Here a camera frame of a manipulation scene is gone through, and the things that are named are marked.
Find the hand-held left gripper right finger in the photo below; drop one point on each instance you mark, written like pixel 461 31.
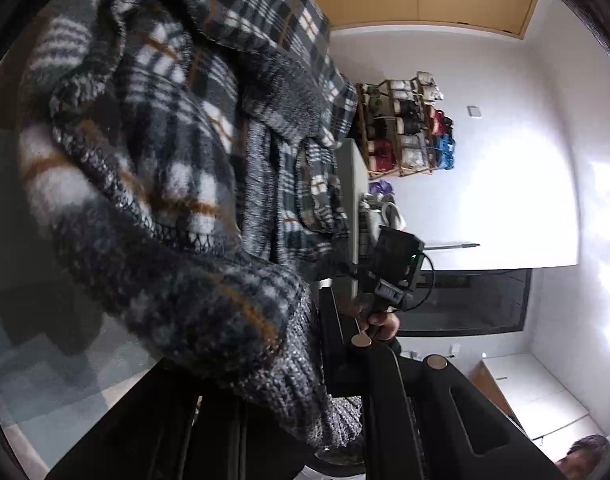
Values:
pixel 337 355

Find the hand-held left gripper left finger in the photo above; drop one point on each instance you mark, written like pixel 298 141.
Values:
pixel 145 430

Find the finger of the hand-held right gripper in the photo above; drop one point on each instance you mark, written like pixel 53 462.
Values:
pixel 352 272

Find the plaid fleece jacket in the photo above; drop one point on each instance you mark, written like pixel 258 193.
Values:
pixel 160 160

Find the person's right hand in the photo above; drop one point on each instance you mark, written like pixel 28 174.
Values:
pixel 385 326

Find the woven laundry basket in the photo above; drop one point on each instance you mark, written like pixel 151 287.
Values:
pixel 390 215

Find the black long stick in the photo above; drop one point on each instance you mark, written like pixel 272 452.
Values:
pixel 455 246

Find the purple bag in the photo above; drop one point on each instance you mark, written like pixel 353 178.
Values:
pixel 382 188

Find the wooden shoe rack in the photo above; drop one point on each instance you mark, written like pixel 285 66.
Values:
pixel 400 174

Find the group of assorted shoes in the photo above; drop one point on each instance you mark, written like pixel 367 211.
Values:
pixel 410 125

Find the person's head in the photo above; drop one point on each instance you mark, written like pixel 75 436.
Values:
pixel 585 452

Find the white wall socket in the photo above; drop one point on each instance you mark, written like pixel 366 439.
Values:
pixel 454 350

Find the white light switch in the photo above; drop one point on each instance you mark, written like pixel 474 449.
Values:
pixel 474 111

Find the white wall cabinet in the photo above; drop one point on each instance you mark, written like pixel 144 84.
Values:
pixel 535 395

